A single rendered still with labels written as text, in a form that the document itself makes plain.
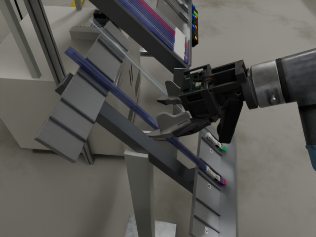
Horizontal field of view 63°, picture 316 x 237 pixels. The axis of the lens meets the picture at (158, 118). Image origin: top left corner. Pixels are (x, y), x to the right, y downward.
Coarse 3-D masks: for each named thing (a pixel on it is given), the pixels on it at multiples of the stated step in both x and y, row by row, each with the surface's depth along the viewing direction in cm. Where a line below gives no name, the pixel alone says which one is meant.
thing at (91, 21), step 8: (96, 24) 53; (104, 32) 54; (112, 40) 55; (120, 48) 56; (128, 56) 57; (136, 64) 59; (144, 72) 60; (152, 80) 61; (160, 88) 62; (176, 104) 65
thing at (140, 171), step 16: (128, 160) 64; (144, 160) 63; (128, 176) 70; (144, 176) 69; (144, 192) 76; (144, 208) 85; (128, 224) 132; (144, 224) 96; (160, 224) 132; (176, 224) 132
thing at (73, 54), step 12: (72, 48) 46; (84, 60) 47; (96, 72) 48; (108, 84) 50; (120, 96) 51; (132, 108) 53; (144, 120) 55; (180, 144) 60; (192, 156) 62; (204, 168) 65
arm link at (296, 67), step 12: (276, 60) 41; (288, 60) 39; (300, 60) 38; (312, 60) 37; (288, 72) 39; (300, 72) 38; (312, 72) 37; (288, 84) 39; (300, 84) 38; (312, 84) 37; (288, 96) 40; (300, 96) 39; (312, 96) 38
